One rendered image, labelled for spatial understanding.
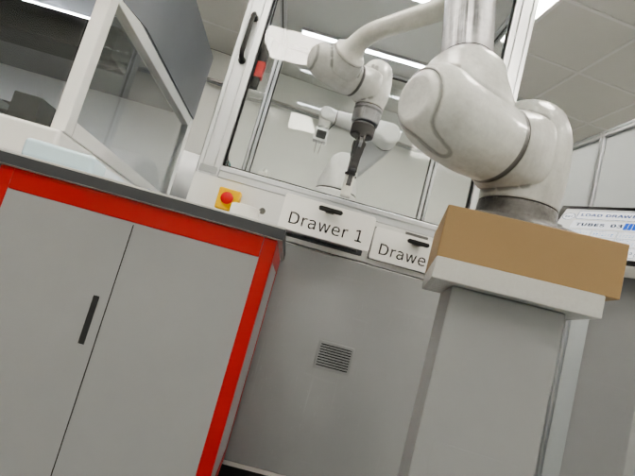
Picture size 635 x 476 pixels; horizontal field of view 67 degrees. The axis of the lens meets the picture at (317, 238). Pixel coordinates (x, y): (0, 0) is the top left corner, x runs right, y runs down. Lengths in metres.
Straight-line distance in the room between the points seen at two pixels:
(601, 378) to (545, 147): 0.90
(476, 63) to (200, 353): 0.76
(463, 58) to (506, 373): 0.55
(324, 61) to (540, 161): 0.73
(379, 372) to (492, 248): 0.87
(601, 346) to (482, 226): 0.90
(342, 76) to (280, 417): 1.08
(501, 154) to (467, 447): 0.51
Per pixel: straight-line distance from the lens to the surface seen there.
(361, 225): 1.50
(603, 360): 1.72
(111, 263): 1.09
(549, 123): 1.03
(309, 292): 1.62
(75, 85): 1.63
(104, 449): 1.13
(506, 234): 0.91
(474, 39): 1.01
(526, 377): 0.93
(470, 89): 0.87
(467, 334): 0.91
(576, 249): 0.93
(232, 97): 1.76
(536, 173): 0.99
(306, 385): 1.64
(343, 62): 1.48
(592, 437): 1.72
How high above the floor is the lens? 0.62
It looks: 8 degrees up
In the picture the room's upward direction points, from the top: 15 degrees clockwise
